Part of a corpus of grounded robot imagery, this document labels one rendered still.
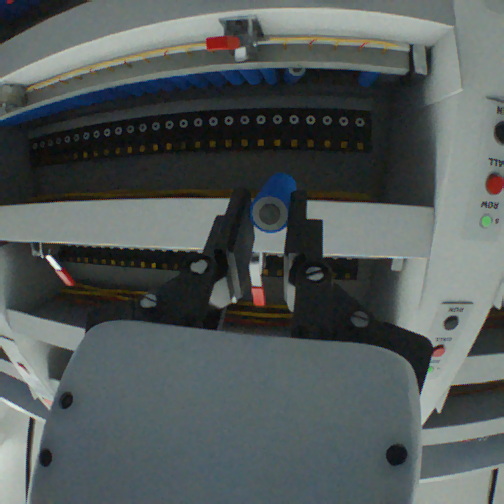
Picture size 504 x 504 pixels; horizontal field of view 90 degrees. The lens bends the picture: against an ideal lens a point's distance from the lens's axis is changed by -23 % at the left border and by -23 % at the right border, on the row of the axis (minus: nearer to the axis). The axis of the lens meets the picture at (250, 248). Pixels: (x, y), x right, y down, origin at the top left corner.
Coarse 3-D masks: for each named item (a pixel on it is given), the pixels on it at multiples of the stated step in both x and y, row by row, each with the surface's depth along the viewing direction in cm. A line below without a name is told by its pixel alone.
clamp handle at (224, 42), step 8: (208, 40) 15; (216, 40) 15; (224, 40) 15; (232, 40) 16; (208, 48) 15; (216, 48) 15; (224, 48) 15; (232, 48) 16; (240, 48) 21; (240, 56) 21
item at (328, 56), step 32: (128, 64) 25; (160, 64) 25; (192, 64) 25; (224, 64) 24; (256, 64) 24; (288, 64) 24; (320, 64) 24; (352, 64) 23; (384, 64) 22; (32, 96) 28; (64, 96) 28
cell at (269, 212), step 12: (276, 180) 17; (288, 180) 18; (264, 192) 14; (276, 192) 14; (288, 192) 15; (252, 204) 14; (264, 204) 14; (276, 204) 14; (288, 204) 14; (252, 216) 14; (264, 216) 14; (276, 216) 14; (264, 228) 14; (276, 228) 14
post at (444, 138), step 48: (480, 0) 13; (480, 48) 16; (480, 96) 18; (432, 144) 24; (480, 144) 19; (432, 192) 25; (432, 240) 25; (384, 288) 41; (432, 288) 27; (480, 288) 26; (432, 384) 34
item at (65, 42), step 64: (128, 0) 19; (192, 0) 18; (256, 0) 18; (320, 0) 17; (384, 0) 16; (448, 0) 15; (0, 64) 22; (64, 64) 24; (448, 64) 18; (0, 128) 40; (64, 128) 42
